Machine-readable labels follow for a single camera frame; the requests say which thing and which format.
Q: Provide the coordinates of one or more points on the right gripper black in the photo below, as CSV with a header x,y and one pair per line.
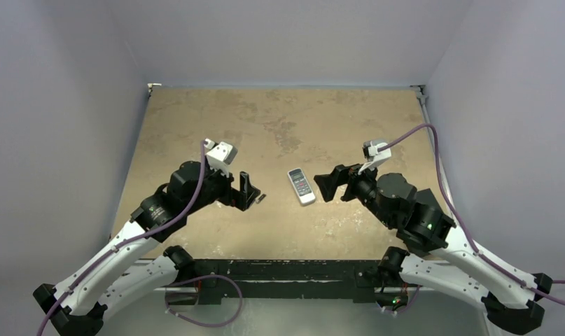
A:
x,y
346,180

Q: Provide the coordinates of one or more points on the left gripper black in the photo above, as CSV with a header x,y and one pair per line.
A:
x,y
232,196

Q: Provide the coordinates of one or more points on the black AAA battery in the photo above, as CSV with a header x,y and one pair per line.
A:
x,y
260,199

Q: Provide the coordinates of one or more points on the white remote control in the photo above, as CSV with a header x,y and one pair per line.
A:
x,y
301,186

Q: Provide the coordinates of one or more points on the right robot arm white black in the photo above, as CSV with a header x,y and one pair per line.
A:
x,y
438,254

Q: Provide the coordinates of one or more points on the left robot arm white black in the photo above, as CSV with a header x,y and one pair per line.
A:
x,y
84,302

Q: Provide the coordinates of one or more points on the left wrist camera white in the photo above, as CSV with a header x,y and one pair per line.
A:
x,y
220,156

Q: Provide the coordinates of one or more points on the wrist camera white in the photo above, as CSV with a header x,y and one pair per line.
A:
x,y
220,156
376,152

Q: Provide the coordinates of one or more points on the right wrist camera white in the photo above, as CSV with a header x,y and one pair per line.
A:
x,y
376,152

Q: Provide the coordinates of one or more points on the aluminium table rail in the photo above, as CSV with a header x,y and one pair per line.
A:
x,y
422,98

